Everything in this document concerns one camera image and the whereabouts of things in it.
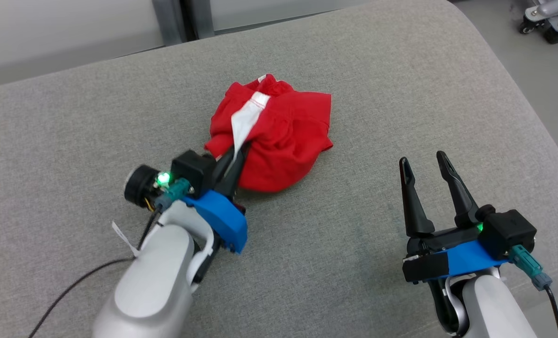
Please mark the grey wheeled machine base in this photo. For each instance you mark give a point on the grey wheeled machine base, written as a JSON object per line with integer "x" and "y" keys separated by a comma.
{"x": 549, "y": 9}

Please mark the black round left gripper motor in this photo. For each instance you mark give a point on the black round left gripper motor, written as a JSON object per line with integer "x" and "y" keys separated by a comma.
{"x": 138, "y": 185}

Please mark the red shorts with white stripe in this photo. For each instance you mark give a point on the red shorts with white stripe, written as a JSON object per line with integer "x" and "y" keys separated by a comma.
{"x": 283, "y": 141}

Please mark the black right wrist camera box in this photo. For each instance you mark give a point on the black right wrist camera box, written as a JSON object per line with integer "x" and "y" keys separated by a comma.
{"x": 509, "y": 232}

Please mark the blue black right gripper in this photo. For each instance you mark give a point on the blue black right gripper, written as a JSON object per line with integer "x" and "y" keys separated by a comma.
{"x": 467, "y": 260}

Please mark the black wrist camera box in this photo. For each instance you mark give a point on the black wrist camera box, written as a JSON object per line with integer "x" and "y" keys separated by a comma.
{"x": 509, "y": 232}
{"x": 192, "y": 169}

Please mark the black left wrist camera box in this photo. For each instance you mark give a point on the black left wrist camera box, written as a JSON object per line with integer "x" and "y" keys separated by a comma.
{"x": 192, "y": 169}

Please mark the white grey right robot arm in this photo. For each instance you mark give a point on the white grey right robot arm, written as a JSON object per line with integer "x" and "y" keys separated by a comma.
{"x": 490, "y": 310}

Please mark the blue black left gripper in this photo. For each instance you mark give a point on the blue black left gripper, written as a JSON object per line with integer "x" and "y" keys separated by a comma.
{"x": 222, "y": 220}

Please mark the grey metal wall post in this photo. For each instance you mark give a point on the grey metal wall post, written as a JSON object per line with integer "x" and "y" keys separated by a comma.
{"x": 168, "y": 21}

